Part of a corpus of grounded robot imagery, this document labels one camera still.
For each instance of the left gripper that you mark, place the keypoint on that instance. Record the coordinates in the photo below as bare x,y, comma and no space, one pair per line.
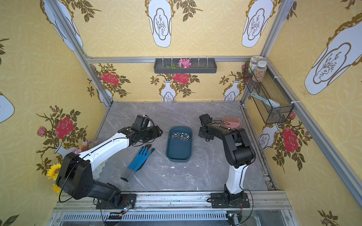
154,131

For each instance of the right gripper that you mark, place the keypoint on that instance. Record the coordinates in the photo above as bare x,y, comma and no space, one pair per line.
203,132

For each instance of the teal plastic storage box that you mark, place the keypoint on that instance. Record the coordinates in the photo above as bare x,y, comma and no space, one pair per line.
179,144

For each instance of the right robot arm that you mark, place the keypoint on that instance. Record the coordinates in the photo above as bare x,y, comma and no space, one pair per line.
238,152

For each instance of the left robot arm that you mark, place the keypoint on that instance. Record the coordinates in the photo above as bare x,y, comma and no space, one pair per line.
76,173

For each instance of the blue grey work glove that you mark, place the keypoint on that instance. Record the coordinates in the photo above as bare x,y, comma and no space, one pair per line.
137,163

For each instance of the pink plastic comb brush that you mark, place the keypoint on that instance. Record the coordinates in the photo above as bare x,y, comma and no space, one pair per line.
231,122

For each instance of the pink flower on shelf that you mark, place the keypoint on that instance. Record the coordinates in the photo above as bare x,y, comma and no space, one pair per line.
184,63

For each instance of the light blue brush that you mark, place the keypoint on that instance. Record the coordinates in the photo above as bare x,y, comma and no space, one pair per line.
268,102

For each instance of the spice jar white lid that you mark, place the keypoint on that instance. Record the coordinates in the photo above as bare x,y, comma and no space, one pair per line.
259,71

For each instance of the glass jar behind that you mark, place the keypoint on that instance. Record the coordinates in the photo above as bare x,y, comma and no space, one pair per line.
253,62

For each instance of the colourful artificial flower bouquet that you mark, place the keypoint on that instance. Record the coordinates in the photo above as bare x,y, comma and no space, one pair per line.
55,169

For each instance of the dark grey wall shelf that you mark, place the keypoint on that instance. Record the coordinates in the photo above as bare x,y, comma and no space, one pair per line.
173,65

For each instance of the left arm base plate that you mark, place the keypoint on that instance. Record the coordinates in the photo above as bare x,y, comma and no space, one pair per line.
124,200

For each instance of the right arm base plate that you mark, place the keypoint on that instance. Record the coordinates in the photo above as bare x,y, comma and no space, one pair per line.
226,200

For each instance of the black wire mesh basket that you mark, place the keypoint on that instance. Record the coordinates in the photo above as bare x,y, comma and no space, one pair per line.
268,88

